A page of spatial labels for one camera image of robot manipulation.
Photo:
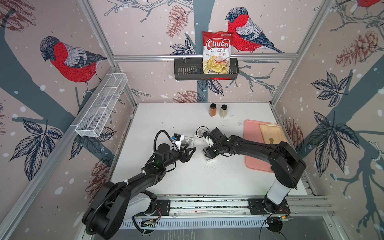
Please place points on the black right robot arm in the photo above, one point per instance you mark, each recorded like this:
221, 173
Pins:
286, 164

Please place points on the Chuba cassava chips bag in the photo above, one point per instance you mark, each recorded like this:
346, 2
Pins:
217, 48

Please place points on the white mesh wall shelf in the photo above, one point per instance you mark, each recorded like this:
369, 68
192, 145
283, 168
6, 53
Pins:
98, 114

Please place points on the wooden cutting board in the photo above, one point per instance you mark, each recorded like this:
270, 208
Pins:
272, 133

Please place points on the pink plastic tray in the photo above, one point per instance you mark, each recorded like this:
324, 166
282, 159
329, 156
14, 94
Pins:
256, 158

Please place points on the white gift box middle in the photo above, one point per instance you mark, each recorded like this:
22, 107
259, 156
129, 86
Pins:
199, 134

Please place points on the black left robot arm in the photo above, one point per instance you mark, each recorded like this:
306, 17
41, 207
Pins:
108, 210

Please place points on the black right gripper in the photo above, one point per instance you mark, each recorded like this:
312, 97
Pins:
207, 151

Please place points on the aluminium mounting rail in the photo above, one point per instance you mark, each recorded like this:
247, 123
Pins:
183, 207

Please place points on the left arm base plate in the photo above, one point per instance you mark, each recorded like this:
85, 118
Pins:
156, 209

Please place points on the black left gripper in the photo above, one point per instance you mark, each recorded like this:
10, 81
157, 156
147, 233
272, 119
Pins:
185, 157

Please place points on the white lift-off lid jewelry box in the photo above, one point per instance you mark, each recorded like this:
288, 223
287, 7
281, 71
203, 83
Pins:
209, 154

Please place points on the beige spice jar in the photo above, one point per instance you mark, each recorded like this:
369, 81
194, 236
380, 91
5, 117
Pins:
223, 111

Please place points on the white gift box left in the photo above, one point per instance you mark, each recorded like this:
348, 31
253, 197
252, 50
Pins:
188, 141

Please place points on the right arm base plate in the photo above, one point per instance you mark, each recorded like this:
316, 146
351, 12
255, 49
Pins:
258, 206

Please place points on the white gift box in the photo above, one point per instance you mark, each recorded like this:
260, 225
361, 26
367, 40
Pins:
199, 134
188, 141

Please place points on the orange spice jar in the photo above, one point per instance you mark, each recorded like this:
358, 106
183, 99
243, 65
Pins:
212, 110

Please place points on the black wire wall basket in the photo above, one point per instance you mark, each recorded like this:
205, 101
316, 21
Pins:
192, 70

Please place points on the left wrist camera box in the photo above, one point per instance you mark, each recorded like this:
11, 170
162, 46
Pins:
177, 140

